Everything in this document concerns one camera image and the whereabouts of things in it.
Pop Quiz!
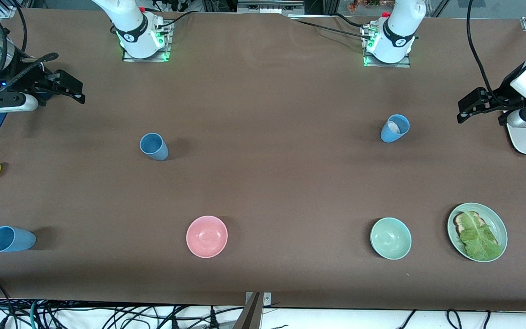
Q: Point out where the blue cup holding tissue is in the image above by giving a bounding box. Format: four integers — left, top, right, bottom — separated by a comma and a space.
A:
380, 114, 410, 143

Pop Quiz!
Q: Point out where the toast slice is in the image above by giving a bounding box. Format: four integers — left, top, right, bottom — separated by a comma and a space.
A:
453, 211, 497, 243

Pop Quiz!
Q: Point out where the mint green plate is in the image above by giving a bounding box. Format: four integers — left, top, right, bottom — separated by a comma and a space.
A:
447, 203, 508, 263

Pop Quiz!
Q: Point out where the green lettuce leaf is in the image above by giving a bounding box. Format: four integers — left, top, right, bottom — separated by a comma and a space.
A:
459, 212, 503, 261

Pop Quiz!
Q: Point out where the mint green bowl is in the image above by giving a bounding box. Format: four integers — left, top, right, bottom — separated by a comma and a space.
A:
370, 217, 412, 260

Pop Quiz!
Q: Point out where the pink bowl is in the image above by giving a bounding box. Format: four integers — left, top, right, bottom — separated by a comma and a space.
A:
186, 216, 228, 259

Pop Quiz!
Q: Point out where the grey power strip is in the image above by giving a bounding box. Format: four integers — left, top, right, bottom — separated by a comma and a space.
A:
237, 0, 305, 15

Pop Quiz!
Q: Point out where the dark metal bar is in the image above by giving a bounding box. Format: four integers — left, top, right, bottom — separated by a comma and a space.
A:
232, 292, 262, 329

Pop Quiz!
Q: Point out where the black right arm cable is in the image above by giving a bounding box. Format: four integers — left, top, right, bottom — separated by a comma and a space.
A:
0, 0, 59, 94

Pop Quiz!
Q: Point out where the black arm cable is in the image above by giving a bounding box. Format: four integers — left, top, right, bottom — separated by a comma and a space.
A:
0, 0, 59, 94
466, 0, 503, 105

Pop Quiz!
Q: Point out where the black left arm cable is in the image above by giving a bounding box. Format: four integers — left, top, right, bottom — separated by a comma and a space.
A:
466, 0, 503, 105

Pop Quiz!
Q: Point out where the black cable on table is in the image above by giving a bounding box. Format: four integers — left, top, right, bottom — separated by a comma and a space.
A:
157, 10, 200, 30
288, 13, 375, 42

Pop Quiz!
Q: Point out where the teal cable under table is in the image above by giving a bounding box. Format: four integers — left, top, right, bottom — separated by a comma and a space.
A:
28, 302, 41, 329

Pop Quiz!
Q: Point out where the metal table edge bracket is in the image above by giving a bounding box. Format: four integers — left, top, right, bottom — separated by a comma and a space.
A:
245, 292, 272, 307

